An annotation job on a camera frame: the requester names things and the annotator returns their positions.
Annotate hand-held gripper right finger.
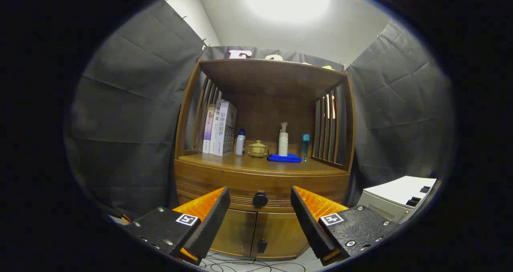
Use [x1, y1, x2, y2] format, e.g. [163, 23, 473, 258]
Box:
[290, 185, 400, 267]

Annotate black floor cables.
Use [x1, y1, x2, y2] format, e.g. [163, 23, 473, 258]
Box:
[198, 251, 307, 272]

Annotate white pump bottle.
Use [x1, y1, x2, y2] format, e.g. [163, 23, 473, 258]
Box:
[278, 122, 289, 157]

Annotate purple book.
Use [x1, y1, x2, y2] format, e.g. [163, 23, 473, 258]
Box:
[202, 105, 216, 154]

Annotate blue cloth pouch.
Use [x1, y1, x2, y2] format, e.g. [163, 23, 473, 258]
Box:
[267, 153, 303, 163]

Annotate thin white book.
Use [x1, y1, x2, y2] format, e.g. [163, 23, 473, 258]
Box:
[209, 100, 224, 155]

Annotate thick white patterned book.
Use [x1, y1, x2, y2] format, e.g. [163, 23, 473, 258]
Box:
[214, 101, 238, 157]

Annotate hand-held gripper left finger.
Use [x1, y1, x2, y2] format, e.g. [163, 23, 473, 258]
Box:
[122, 186, 231, 266]

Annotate yellow ceramic lidded teacup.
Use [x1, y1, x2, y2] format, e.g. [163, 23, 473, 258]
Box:
[247, 140, 268, 158]

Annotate wooden cabinet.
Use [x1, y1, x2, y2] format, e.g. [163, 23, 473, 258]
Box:
[174, 58, 356, 261]

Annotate white bottle blue cap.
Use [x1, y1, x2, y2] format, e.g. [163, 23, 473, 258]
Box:
[236, 128, 246, 157]

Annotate wooden cabinet door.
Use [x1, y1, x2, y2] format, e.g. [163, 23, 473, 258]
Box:
[250, 212, 317, 260]
[210, 209, 257, 257]

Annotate wooden countertop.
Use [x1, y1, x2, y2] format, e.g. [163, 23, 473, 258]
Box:
[178, 152, 347, 176]

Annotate black round drawer knob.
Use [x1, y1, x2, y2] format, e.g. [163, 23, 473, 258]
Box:
[252, 190, 268, 208]

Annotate wooden drawer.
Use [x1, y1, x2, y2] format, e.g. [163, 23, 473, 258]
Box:
[176, 174, 350, 214]

